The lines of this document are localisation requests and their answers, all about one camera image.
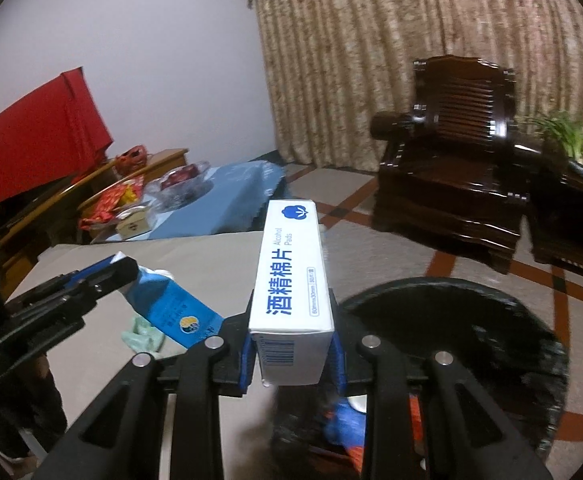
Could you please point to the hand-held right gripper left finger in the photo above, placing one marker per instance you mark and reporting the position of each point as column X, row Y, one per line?
column 245, row 365

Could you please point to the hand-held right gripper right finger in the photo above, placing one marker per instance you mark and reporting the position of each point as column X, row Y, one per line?
column 337, row 365

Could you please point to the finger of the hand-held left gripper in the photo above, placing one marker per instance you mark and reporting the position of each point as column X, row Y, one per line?
column 96, row 267
column 114, row 275

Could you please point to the white and blue box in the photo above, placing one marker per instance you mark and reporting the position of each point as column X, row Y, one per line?
column 291, row 285

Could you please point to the bin with black bag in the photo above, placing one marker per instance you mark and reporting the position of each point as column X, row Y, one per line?
column 471, row 320

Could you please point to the small beige box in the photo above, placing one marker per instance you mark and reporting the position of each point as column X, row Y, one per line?
column 134, row 225

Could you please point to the blue wrapper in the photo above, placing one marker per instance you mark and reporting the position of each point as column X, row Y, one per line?
column 344, row 422

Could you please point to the red snack packet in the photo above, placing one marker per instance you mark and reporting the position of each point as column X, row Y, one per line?
column 109, row 205

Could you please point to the green crumpled tissue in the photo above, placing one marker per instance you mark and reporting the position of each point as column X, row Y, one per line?
column 141, row 335

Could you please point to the orange wrapper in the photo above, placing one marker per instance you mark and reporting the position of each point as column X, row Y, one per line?
column 356, row 452

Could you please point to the clear plastic bag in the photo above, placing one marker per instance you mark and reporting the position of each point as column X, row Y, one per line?
column 181, row 185

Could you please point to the red basket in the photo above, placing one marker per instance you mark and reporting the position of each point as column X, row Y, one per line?
column 131, row 156

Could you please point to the wooden television cabinet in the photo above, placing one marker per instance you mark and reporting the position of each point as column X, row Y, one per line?
column 166, row 157

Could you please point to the blue cloth covered table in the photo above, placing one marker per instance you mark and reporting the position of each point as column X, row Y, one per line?
column 231, row 195

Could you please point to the person's dark clothing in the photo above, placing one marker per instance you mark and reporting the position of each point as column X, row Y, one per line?
column 16, row 410

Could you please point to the red cloth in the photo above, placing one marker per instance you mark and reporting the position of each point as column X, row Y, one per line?
column 31, row 130

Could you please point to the dark wooden armchair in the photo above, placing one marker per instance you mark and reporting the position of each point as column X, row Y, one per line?
column 446, row 175

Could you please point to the dark wooden side table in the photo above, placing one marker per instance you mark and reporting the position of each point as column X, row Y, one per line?
column 571, row 240

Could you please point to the green potted plant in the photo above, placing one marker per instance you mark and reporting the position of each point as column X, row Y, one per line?
column 561, row 132

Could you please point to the beige patterned curtain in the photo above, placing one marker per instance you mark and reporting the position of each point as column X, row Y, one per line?
column 396, row 35

